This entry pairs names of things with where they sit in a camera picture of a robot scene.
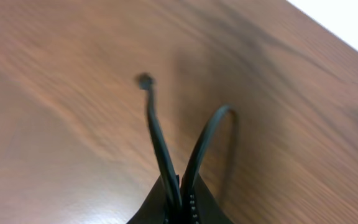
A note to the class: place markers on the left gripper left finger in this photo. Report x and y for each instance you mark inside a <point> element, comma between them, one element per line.
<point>154,209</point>

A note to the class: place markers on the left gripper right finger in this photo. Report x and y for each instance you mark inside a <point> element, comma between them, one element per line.
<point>202,207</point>

